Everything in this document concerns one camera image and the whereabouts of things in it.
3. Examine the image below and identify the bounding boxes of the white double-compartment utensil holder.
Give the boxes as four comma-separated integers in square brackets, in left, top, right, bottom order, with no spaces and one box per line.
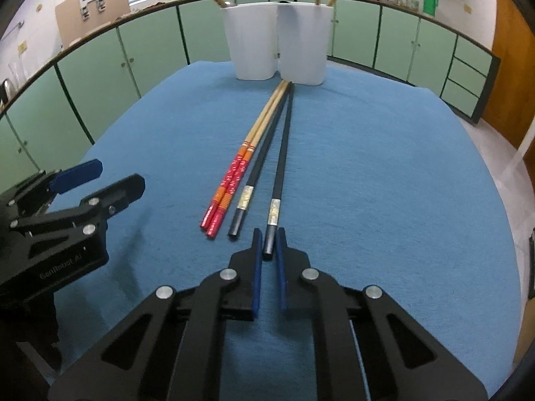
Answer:
[221,2,333,86]

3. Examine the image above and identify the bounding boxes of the blue table cloth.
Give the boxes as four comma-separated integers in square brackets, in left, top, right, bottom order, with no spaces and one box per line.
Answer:
[48,60,521,401]

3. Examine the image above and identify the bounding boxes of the brown board with metal device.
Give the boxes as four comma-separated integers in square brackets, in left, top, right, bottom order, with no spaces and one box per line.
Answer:
[55,0,131,48]

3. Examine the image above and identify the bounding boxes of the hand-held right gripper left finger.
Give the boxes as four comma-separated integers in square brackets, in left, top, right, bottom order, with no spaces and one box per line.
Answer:
[47,228,264,401]

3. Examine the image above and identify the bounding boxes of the black chopstick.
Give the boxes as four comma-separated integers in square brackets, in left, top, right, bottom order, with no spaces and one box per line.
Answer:
[262,86,295,260]
[228,85,295,239]

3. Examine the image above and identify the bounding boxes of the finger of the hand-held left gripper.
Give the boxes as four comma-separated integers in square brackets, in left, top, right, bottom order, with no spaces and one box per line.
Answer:
[0,159,104,218]
[8,174,146,243]

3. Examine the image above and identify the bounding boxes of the clear plastic container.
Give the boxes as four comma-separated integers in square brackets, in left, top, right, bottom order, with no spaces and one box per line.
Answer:
[8,60,26,88]

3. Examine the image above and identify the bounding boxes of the green base cabinets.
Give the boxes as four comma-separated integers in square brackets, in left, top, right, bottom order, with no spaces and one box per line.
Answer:
[0,0,501,201]

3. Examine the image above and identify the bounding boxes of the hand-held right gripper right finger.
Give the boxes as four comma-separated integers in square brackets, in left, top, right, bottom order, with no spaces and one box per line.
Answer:
[275,228,490,401]

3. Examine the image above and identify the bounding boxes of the brown wooden door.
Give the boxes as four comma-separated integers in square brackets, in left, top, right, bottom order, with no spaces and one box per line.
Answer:
[480,17,535,151]

